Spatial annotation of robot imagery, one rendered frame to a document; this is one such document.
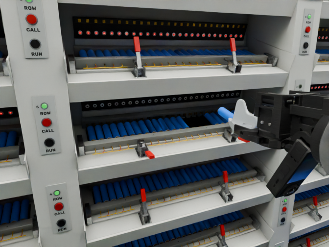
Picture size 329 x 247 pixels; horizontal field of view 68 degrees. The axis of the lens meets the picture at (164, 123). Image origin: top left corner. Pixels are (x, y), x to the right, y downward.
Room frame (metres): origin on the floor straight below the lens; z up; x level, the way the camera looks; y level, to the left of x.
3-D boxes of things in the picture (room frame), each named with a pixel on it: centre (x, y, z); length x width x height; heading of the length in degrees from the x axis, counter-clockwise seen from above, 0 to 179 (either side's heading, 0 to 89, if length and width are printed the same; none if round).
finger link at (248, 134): (0.39, -0.15, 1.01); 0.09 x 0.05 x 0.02; 24
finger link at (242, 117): (0.43, -0.14, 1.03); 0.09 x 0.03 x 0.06; 24
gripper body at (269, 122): (0.34, -0.19, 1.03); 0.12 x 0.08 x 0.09; 20
